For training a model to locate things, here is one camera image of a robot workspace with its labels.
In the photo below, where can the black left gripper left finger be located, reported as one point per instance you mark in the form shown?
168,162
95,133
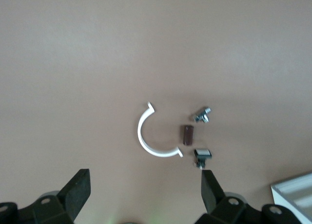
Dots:
61,207

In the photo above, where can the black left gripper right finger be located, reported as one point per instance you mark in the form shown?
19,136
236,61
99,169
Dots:
219,211

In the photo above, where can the white drawer cabinet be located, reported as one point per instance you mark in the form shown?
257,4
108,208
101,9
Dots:
292,181

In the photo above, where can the small brown block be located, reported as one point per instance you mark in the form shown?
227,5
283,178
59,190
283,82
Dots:
187,135

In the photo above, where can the small metal fitting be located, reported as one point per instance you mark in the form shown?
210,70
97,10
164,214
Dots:
201,116

